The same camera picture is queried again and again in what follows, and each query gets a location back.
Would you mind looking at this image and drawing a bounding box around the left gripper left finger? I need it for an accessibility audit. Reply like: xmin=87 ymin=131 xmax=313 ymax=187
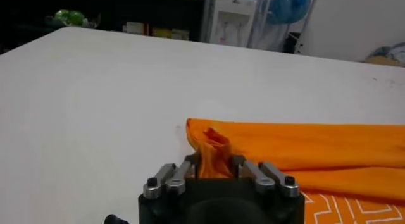
xmin=142 ymin=152 xmax=201 ymax=199

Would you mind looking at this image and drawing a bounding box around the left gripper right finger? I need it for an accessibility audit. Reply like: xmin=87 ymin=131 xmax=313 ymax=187
xmin=232 ymin=154 xmax=301 ymax=198

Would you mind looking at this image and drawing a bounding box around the orange t-shirt with white print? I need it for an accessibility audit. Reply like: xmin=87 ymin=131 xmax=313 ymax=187
xmin=185 ymin=117 xmax=405 ymax=224

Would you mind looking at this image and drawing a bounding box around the pile of grey-blue clothes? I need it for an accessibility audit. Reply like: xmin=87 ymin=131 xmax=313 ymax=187
xmin=371 ymin=42 xmax=405 ymax=60

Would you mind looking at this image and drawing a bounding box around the large white table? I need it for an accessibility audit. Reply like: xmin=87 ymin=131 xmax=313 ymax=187
xmin=0 ymin=25 xmax=405 ymax=224

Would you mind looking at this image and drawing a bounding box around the blue water jug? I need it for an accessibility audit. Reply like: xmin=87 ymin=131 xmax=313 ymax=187
xmin=265 ymin=0 xmax=315 ymax=25

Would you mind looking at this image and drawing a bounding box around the white water dispenser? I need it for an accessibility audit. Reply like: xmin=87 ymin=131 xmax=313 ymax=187
xmin=202 ymin=0 xmax=258 ymax=49

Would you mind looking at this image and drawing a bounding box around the black shelf unit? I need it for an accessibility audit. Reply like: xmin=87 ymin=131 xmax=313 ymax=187
xmin=0 ymin=0 xmax=207 ymax=54

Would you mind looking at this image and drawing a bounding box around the green and white plastic bag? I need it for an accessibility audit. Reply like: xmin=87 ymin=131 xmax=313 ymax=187
xmin=52 ymin=9 xmax=88 ymax=27

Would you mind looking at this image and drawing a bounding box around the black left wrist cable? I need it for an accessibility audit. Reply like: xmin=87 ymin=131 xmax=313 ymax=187
xmin=103 ymin=213 xmax=130 ymax=224

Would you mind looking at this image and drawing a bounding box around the white wire jug rack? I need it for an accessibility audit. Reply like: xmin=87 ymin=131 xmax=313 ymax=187
xmin=248 ymin=0 xmax=322 ymax=54

